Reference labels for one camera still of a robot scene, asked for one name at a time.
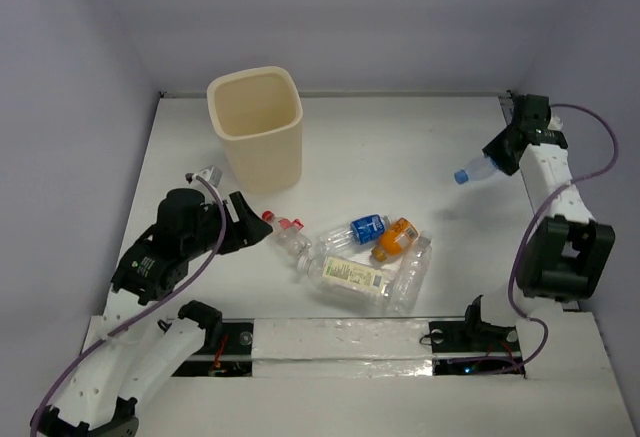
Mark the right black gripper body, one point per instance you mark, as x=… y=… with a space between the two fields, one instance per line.
x=512 y=128

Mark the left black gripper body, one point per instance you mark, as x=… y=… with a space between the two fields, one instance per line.
x=230 y=224

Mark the clear bottle blue cap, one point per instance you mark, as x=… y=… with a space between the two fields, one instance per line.
x=478 y=169

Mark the clear bottle red cap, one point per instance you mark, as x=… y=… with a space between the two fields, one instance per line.
x=288 y=234

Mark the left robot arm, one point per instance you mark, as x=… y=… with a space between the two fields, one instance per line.
x=134 y=349

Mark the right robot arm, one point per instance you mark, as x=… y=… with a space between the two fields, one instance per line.
x=564 y=250

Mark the beige plastic waste bin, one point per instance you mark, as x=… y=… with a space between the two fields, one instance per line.
x=258 y=116

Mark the large bottle yellow label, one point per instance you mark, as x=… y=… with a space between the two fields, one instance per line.
x=347 y=281

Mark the clear bottle blue label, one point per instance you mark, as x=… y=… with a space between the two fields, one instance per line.
x=354 y=234

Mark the silver foil tape strip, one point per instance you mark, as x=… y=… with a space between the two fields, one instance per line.
x=340 y=348

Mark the orange juice bottle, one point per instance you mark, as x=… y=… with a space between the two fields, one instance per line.
x=395 y=240

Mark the crushed clear bottle white cap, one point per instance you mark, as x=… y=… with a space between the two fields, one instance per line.
x=410 y=275

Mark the aluminium table edge rail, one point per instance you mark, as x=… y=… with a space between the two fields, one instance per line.
x=531 y=146

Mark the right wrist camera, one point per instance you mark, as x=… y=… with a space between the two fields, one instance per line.
x=553 y=134

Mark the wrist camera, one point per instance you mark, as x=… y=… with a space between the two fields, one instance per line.
x=553 y=134
x=211 y=175

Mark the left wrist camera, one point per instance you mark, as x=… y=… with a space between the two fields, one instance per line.
x=211 y=175

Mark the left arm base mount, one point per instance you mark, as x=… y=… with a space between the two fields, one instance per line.
x=227 y=347

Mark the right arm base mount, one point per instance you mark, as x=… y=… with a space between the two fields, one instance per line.
x=472 y=346

